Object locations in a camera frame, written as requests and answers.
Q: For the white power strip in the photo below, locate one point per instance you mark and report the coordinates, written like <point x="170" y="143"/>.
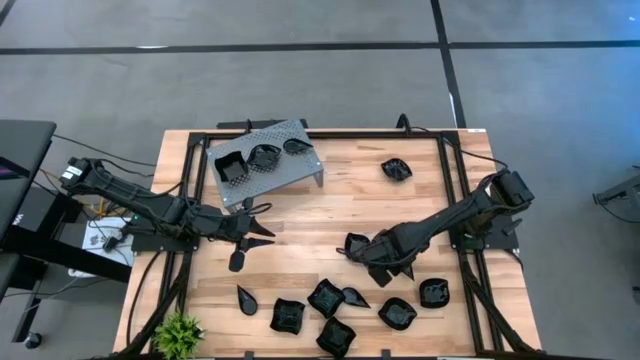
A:
<point x="82" y="273"/>

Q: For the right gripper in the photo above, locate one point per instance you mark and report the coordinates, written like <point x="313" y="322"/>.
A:
<point x="395" y="245"/>

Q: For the black office desk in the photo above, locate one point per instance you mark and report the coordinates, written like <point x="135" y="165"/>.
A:
<point x="25" y="145"/>

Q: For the black teardrop mini plate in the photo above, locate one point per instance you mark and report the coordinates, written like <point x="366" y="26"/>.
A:
<point x="353" y="297"/>
<point x="247" y="303"/>
<point x="296" y="145"/>

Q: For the grey perforated metal stand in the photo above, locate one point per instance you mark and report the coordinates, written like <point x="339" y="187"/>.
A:
<point x="295" y="167"/>

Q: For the black deep square mini plate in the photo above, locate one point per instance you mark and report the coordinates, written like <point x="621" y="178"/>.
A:
<point x="231" y="169"/>

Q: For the black wavy square mini plate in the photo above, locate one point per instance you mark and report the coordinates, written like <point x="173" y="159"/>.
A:
<point x="326" y="298"/>
<point x="335" y="338"/>
<point x="287" y="316"/>

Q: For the black aluminium rig frame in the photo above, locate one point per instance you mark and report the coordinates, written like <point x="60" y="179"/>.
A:
<point x="325" y="135"/>

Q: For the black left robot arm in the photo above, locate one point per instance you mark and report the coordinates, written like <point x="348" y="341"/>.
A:
<point x="125" y="192"/>

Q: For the small green artificial plant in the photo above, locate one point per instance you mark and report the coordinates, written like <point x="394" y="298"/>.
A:
<point x="177" y="335"/>

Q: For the white printed paper sheet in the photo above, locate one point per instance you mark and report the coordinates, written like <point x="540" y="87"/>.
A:
<point x="100" y="240"/>

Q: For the dark grey equipment stand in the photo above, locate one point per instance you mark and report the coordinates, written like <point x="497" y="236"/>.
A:
<point x="620" y="192"/>

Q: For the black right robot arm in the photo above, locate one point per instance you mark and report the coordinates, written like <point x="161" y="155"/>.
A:
<point x="450" y="217"/>

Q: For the black oval mini plate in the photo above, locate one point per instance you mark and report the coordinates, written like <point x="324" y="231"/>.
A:
<point x="397" y="314"/>

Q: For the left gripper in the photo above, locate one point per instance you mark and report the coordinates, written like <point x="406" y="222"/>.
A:
<point x="227" y="225"/>

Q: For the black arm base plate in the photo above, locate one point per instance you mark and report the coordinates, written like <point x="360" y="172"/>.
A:
<point x="165" y="244"/>
<point x="500" y="240"/>

